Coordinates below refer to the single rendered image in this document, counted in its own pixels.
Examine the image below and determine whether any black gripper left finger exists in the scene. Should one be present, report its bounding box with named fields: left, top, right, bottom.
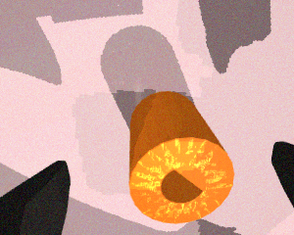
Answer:
left=0, top=161, right=72, bottom=235

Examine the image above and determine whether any orange knob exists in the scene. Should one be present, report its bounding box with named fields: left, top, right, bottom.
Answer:
left=128, top=90, right=234, bottom=224

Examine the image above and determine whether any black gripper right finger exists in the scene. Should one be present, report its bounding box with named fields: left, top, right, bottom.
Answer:
left=271, top=141, right=294, bottom=208

